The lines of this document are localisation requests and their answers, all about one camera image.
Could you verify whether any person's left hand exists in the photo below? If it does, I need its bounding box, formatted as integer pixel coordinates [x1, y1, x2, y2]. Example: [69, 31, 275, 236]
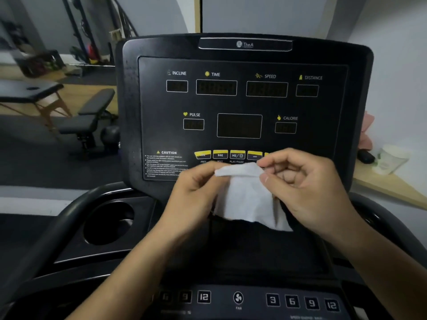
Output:
[158, 160, 234, 244]

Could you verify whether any person's right hand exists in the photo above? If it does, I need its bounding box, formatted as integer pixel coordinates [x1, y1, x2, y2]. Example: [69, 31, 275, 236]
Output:
[256, 147, 359, 240]

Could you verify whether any white wet wipe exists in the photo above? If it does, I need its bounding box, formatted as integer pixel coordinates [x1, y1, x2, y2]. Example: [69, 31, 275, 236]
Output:
[213, 162, 294, 232]

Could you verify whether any pink wipes packet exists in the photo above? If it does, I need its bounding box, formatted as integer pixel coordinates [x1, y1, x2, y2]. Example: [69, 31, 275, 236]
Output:
[359, 111, 375, 152]

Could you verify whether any grey treadmill keypad control panel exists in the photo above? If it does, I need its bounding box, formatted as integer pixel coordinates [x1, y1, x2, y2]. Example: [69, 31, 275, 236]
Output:
[152, 284, 349, 320]

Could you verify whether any person's left forearm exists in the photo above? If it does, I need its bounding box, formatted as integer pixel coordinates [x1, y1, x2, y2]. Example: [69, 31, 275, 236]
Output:
[66, 226, 197, 320]

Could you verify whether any person's right forearm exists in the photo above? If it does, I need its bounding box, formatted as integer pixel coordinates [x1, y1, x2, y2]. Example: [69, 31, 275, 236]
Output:
[325, 211, 427, 320]

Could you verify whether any small black case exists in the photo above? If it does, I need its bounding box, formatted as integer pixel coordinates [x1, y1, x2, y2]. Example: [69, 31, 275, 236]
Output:
[357, 149, 376, 164]

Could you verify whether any light wooden corner shelf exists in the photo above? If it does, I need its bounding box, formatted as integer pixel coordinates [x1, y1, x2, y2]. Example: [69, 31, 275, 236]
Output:
[352, 160, 427, 210]

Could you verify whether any white paper cup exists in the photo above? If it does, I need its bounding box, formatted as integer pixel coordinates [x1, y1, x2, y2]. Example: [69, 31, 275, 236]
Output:
[372, 144, 411, 176]

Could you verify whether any black medicine ball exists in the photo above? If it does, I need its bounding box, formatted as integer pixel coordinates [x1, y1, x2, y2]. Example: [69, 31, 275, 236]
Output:
[101, 124, 121, 147]

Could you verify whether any black weight bench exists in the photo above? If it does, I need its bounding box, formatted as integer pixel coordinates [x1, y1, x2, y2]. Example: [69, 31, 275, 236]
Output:
[58, 88, 119, 154]

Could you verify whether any black massage table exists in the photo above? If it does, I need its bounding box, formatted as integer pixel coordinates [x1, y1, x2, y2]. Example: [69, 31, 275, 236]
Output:
[0, 79, 73, 130]

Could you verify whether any low black storage rack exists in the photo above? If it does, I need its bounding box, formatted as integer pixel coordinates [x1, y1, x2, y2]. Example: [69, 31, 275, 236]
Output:
[15, 49, 66, 79]

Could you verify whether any black power rack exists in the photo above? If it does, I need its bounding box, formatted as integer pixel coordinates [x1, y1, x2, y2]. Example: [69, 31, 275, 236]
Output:
[61, 0, 139, 64]

